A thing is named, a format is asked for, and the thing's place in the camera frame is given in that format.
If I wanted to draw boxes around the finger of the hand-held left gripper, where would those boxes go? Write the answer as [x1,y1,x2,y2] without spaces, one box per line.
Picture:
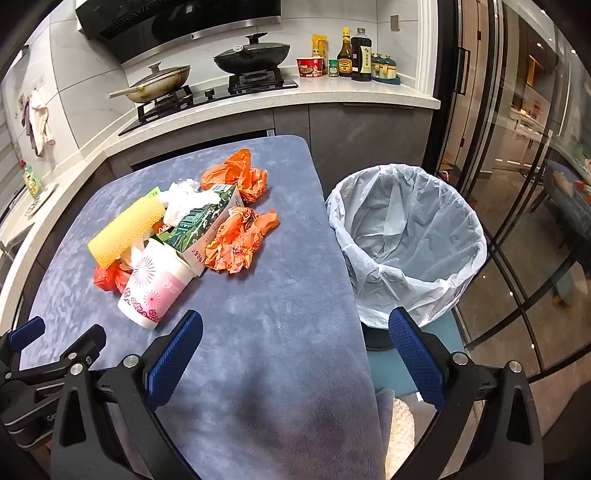
[0,316,47,376]
[0,324,108,402]

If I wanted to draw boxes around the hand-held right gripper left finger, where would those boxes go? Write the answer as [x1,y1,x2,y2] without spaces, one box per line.
[50,309,205,480]

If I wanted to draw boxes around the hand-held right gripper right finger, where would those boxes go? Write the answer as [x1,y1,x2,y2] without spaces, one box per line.
[388,307,546,480]

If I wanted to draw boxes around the red plastic bag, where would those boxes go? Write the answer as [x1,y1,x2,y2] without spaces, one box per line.
[93,261,132,294]

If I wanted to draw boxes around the pink and white paper cup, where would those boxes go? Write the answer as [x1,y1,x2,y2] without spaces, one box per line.
[117,240,195,329]

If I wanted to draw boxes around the yellow sponge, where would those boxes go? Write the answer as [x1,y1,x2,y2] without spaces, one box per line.
[88,198,166,268]

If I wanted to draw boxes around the bin with white liner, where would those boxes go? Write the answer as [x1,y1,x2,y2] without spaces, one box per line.
[324,164,489,329]

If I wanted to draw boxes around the orange plastic bag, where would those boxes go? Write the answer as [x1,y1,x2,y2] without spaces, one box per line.
[201,148,269,204]
[204,208,281,274]

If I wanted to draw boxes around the dark green printed carton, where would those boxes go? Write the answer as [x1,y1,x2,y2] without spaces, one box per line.
[157,184,245,278]

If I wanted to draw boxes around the white tissue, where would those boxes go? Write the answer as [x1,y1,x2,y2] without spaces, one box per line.
[159,181,220,227]

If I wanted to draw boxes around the white fluffy rug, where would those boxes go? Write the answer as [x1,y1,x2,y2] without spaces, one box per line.
[385,399,416,472]

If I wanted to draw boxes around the steel kitchen sink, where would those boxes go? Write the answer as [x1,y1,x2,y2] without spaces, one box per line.
[0,217,33,259]

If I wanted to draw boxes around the white plate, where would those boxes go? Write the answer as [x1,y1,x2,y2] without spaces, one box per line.
[25,181,60,217]

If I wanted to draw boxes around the green dish soap bottle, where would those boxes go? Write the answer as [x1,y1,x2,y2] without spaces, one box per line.
[22,164,43,198]

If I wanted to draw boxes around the hanging kitchen cloths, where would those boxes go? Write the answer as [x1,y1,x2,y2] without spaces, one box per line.
[18,90,55,157]

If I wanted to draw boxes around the kitchen counter with grey cabinets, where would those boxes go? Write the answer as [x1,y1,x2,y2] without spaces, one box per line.
[0,76,441,296]

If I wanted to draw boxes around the glass sliding door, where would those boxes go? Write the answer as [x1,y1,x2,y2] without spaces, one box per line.
[438,0,591,384]

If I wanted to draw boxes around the black gas stove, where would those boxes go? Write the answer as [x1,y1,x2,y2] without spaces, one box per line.
[118,69,299,136]

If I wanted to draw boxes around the frying pan with glass lid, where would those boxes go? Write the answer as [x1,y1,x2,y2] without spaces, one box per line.
[108,61,191,103]

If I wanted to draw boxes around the condiment jar set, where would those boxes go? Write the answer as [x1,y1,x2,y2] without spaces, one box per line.
[370,53,402,86]

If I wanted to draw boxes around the brown sauce bottle yellow label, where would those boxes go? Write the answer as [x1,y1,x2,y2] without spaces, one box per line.
[337,27,354,77]

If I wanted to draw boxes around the black wok with lid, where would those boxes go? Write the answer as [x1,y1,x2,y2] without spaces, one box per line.
[213,32,291,75]

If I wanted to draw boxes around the dark soy sauce bottle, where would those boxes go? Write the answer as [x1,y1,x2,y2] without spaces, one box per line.
[350,28,373,82]

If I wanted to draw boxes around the red instant noodle cup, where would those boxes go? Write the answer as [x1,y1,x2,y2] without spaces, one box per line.
[296,56,324,78]

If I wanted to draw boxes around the black range hood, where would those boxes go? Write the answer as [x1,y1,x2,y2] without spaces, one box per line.
[75,0,282,63]

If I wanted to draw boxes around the black door handle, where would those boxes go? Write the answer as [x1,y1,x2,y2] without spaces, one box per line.
[455,46,472,95]

